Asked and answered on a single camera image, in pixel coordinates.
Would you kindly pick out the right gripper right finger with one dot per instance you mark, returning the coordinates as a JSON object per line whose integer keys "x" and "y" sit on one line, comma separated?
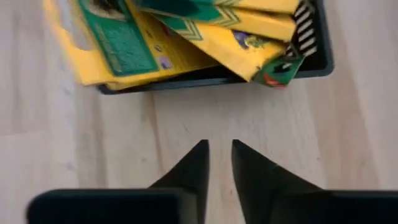
{"x": 258, "y": 193}

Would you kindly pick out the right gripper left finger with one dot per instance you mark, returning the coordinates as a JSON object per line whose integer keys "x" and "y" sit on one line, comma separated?
{"x": 189, "y": 186}

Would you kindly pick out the yellow green crayon box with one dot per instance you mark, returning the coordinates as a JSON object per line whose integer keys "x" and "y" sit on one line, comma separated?
{"x": 124, "y": 43}
{"x": 267, "y": 5}
{"x": 264, "y": 26}
{"x": 230, "y": 49}

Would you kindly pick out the black slotted plastic basket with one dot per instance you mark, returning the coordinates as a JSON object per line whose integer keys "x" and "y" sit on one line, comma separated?
{"x": 320, "y": 59}

